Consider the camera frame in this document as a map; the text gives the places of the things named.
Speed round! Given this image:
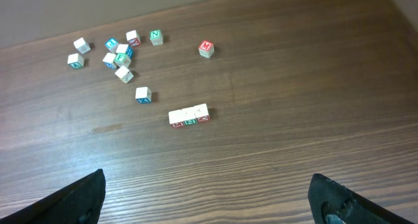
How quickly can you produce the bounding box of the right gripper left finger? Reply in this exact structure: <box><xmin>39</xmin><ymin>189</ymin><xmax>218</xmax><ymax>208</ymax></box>
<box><xmin>1</xmin><ymin>168</ymin><xmax>106</xmax><ymax>224</ymax></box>

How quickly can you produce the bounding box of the yellow bordered block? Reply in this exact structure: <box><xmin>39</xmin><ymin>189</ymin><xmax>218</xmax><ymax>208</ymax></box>
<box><xmin>115</xmin><ymin>65</ymin><xmax>134</xmax><ymax>84</ymax></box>

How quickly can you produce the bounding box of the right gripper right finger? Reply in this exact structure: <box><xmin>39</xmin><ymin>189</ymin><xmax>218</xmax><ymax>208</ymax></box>
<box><xmin>308</xmin><ymin>173</ymin><xmax>413</xmax><ymax>224</ymax></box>

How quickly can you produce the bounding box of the white block red picture side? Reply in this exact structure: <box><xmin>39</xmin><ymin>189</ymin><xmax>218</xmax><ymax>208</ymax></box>
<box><xmin>193</xmin><ymin>103</ymin><xmax>210</xmax><ymax>123</ymax></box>

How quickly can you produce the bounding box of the block with red M side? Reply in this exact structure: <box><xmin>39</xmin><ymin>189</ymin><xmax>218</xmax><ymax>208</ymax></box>
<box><xmin>169</xmin><ymin>110</ymin><xmax>185</xmax><ymax>128</ymax></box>

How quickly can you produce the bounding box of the blue letter P block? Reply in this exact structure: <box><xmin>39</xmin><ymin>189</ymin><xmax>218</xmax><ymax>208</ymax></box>
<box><xmin>105</xmin><ymin>37</ymin><xmax>119</xmax><ymax>54</ymax></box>

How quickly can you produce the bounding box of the plain white wooden block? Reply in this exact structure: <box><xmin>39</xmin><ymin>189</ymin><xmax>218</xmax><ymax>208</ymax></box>
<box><xmin>73</xmin><ymin>37</ymin><xmax>91</xmax><ymax>54</ymax></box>

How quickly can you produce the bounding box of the white block green N side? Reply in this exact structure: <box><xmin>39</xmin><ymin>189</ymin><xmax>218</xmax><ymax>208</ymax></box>
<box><xmin>181</xmin><ymin>107</ymin><xmax>197</xmax><ymax>125</ymax></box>

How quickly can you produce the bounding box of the block with blue X side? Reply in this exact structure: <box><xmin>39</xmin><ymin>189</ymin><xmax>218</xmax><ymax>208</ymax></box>
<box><xmin>135</xmin><ymin>87</ymin><xmax>152</xmax><ymax>104</ymax></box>

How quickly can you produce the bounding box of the green letter N block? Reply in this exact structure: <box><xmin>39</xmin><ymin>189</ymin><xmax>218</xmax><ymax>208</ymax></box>
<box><xmin>150</xmin><ymin>29</ymin><xmax>163</xmax><ymax>46</ymax></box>

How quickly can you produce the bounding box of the green letter F block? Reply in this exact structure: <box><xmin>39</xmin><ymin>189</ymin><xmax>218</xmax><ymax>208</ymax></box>
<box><xmin>114</xmin><ymin>53</ymin><xmax>131</xmax><ymax>68</ymax></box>

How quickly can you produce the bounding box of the red letter M block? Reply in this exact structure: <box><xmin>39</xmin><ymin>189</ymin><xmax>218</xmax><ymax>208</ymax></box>
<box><xmin>199</xmin><ymin>40</ymin><xmax>214</xmax><ymax>58</ymax></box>

